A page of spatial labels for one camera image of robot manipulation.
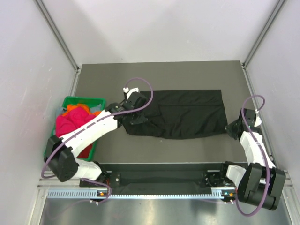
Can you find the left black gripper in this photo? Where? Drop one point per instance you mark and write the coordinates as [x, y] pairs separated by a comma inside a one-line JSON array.
[[139, 120]]

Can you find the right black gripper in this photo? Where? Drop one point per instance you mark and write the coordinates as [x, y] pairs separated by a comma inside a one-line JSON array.
[[229, 130]]

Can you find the black t shirt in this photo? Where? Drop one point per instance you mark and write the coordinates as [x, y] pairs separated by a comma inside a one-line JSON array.
[[181, 114]]

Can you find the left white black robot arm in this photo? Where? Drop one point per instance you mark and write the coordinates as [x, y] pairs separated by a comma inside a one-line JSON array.
[[61, 154]]

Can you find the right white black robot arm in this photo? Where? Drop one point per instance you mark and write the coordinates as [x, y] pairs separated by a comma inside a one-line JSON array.
[[261, 171]]

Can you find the orange t shirt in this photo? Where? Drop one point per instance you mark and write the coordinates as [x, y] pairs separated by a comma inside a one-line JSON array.
[[96, 110]]

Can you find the magenta t shirt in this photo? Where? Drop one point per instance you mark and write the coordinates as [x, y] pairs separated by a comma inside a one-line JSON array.
[[71, 122]]

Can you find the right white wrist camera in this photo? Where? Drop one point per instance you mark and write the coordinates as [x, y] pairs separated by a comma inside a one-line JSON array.
[[258, 120]]

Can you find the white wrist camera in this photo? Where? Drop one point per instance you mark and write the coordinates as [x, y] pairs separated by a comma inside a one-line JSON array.
[[258, 120], [128, 92]]

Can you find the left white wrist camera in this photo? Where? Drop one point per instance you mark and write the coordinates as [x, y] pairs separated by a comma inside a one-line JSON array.
[[128, 92]]

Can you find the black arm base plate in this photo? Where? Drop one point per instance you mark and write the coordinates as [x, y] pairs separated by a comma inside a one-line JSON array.
[[217, 166]]

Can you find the grey slotted cable duct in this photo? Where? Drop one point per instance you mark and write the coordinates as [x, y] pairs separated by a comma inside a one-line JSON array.
[[98, 194]]

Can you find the aluminium frame rail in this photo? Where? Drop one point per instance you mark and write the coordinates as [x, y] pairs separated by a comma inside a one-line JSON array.
[[118, 179]]

